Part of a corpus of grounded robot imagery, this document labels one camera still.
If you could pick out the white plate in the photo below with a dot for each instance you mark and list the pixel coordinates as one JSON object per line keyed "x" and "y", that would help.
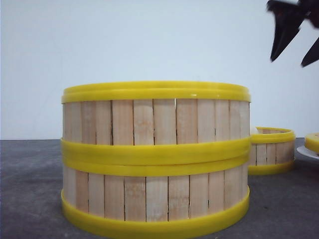
{"x": 308, "y": 153}

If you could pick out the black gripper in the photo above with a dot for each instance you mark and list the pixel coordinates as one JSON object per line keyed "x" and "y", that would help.
{"x": 288, "y": 18}

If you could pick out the front bamboo steamer basket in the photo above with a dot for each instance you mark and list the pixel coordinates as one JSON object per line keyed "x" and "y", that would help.
{"x": 154, "y": 191}

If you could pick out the yellow woven steamer lid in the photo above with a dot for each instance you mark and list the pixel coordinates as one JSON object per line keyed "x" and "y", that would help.
{"x": 312, "y": 142}

